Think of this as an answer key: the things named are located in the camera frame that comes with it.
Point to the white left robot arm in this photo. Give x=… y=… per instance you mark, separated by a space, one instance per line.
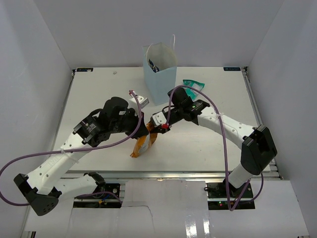
x=44 y=187

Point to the teal snack packet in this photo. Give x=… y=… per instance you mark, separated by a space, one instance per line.
x=194 y=84

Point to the white front cover paper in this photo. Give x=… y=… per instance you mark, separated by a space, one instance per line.
x=176 y=209

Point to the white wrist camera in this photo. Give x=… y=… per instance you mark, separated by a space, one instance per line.
x=143 y=101
x=159 y=120

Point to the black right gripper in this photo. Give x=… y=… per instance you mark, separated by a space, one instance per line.
x=160 y=130

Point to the light blue paper bag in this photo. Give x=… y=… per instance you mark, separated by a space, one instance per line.
x=160 y=83

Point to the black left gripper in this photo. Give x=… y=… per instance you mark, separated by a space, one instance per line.
x=142 y=130

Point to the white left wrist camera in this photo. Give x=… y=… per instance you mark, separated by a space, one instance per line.
x=143 y=101

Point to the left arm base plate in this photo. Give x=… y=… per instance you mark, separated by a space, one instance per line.
x=110 y=200

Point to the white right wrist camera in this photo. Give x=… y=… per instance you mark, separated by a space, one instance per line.
x=159 y=120

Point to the blue label sticker left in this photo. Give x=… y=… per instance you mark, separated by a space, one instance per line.
x=83 y=69

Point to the orange Kettle chips bag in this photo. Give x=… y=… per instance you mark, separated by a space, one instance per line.
x=145 y=139

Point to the blue Kettle chips bag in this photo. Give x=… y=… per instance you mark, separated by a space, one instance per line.
x=154 y=68

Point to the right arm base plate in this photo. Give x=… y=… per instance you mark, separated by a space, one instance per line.
x=217 y=199

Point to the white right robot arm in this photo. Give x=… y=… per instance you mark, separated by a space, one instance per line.
x=256 y=143

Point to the blue label sticker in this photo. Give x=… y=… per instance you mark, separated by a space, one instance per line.
x=83 y=69
x=232 y=69

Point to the blue label sticker right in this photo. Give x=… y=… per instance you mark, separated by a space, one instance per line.
x=232 y=69

